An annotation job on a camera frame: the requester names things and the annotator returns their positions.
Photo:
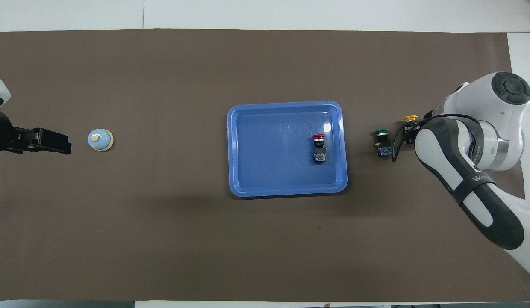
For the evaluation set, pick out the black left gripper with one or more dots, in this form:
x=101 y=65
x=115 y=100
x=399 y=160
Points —
x=4 y=137

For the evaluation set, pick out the red push button switch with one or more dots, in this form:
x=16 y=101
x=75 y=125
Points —
x=319 y=155

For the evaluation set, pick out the green push button switch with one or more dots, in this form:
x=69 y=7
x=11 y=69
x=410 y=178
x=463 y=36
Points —
x=384 y=149

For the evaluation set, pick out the yellow push button switch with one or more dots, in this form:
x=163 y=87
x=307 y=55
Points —
x=410 y=118

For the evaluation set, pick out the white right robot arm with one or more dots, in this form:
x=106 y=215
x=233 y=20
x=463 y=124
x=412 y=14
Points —
x=474 y=145

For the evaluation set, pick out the light blue call bell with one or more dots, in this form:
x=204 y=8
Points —
x=100 y=140

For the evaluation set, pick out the blue plastic tray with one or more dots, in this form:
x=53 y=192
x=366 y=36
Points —
x=273 y=149

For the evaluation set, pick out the brown table mat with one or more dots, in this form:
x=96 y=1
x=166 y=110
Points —
x=162 y=239

